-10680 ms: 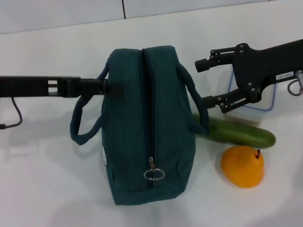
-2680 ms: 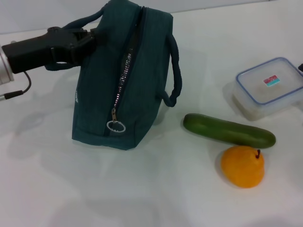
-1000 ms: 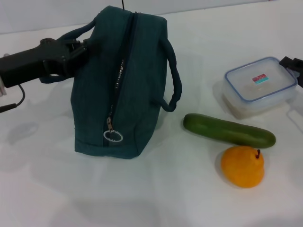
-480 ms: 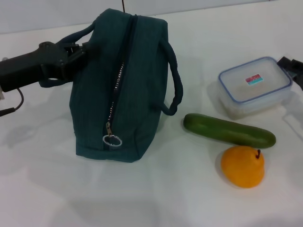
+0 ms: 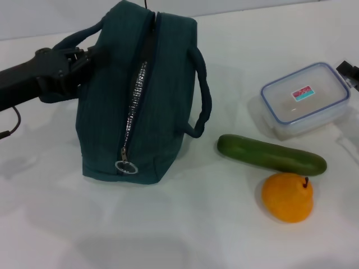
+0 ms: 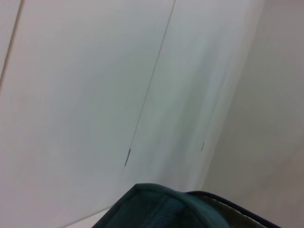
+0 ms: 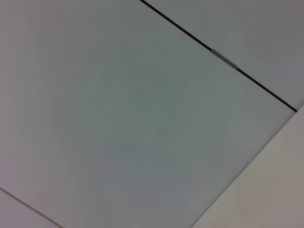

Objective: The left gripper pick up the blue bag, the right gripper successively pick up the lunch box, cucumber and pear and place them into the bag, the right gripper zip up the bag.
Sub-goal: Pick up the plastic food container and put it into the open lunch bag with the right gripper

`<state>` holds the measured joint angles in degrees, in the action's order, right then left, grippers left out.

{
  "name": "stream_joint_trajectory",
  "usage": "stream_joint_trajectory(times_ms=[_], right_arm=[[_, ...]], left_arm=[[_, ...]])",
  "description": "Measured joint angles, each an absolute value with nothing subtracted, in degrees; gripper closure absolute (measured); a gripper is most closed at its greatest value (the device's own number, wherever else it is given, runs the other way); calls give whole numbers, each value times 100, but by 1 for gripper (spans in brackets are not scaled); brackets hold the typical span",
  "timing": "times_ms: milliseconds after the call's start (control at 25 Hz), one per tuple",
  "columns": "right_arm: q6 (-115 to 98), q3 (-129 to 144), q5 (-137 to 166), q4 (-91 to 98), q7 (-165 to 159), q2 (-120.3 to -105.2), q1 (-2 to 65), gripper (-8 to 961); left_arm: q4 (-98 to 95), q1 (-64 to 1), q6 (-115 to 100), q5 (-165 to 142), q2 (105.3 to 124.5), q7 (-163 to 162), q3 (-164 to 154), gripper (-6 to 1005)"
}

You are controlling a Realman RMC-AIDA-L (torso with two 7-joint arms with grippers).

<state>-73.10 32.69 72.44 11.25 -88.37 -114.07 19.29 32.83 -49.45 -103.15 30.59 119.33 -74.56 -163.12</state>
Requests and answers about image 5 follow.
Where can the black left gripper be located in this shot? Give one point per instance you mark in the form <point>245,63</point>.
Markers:
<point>28,78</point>

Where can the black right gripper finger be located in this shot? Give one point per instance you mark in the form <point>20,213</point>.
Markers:
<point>350,71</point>

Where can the dark teal fabric bag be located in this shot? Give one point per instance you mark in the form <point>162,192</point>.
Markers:
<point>112,117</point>

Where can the green cucumber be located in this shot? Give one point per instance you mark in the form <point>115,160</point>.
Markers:
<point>269,155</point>

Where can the orange pear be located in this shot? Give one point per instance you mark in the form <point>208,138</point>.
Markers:
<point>286,199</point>

